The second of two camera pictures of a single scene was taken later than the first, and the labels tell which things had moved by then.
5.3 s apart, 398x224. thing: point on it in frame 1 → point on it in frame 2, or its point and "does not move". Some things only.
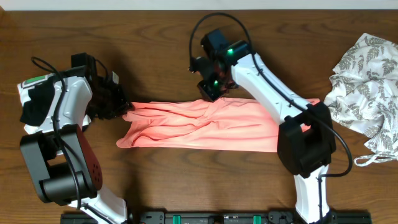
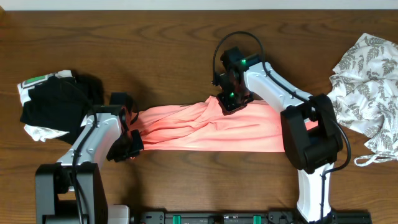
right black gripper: (212, 96) → (228, 108)
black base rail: (226, 216) does not move
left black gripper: (122, 104) → (138, 146)
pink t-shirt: (222, 124) does not move
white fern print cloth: (364, 94) does not move
